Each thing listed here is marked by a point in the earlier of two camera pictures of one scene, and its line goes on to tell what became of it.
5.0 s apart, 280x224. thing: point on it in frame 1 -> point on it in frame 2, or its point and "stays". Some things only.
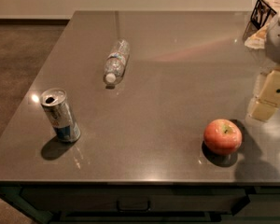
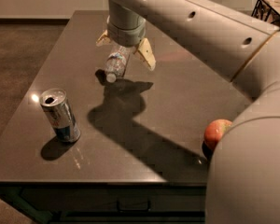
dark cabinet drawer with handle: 138,200 stays
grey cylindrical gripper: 279,42 -> 126,34
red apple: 222,137 stays
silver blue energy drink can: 56,106 stays
